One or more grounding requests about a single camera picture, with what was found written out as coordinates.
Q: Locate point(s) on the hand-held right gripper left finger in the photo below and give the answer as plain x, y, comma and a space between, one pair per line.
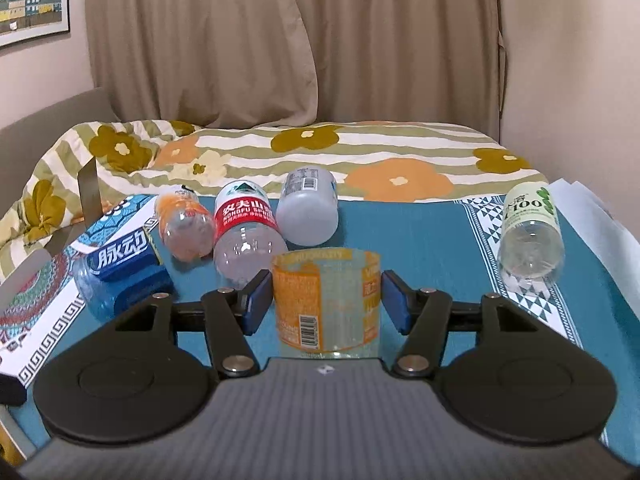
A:
257, 302

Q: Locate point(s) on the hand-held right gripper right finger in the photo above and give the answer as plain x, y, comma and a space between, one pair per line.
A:
395, 302

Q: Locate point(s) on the orange label clear plastic bottle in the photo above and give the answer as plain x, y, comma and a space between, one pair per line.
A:
325, 305

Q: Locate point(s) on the teal patterned tablecloth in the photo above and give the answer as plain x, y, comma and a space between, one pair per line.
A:
425, 240

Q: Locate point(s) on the red label clear water bottle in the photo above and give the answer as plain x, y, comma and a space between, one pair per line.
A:
245, 230

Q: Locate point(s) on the frosted white plastic bottle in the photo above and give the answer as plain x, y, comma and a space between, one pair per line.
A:
307, 210

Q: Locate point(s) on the small orange plastic bottle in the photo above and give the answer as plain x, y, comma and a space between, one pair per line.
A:
185, 225

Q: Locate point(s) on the blue plastic bottle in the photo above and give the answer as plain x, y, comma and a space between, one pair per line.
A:
122, 270

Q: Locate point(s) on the green label clear bottle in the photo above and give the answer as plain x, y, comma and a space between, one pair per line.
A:
531, 230

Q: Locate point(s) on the floral striped blanket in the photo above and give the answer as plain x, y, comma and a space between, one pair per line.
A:
400, 145

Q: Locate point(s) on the white paper sheet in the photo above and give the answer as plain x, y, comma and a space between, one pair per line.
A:
600, 220

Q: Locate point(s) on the patterned cardboard box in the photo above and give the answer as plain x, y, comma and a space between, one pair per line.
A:
30, 305

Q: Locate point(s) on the beige curtain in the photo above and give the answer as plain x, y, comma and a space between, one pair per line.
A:
200, 35
400, 35

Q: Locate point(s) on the grey padded headboard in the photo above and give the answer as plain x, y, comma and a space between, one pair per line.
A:
45, 125

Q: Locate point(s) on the framed wall poster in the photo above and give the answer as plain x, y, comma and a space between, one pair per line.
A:
30, 0

